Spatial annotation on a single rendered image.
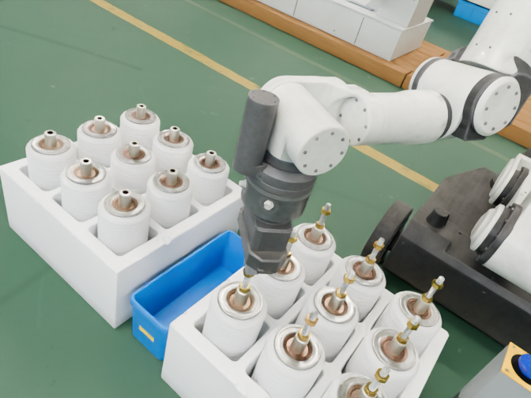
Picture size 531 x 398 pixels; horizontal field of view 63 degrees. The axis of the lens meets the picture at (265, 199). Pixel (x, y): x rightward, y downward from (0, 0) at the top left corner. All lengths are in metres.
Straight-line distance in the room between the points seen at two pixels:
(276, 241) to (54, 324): 0.57
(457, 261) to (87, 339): 0.84
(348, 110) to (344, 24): 2.23
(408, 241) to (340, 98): 0.64
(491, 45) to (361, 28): 2.10
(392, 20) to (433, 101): 2.15
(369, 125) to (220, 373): 0.45
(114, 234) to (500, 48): 0.69
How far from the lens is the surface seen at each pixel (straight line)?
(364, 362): 0.76
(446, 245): 1.14
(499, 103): 0.63
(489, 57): 0.66
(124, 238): 0.85
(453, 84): 0.63
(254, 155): 0.49
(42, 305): 1.03
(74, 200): 0.92
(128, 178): 0.97
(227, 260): 1.08
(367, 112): 0.53
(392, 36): 2.67
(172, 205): 0.90
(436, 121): 0.60
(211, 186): 0.98
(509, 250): 0.95
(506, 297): 1.15
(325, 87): 0.55
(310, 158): 0.46
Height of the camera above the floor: 0.82
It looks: 37 degrees down
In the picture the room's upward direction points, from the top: 17 degrees clockwise
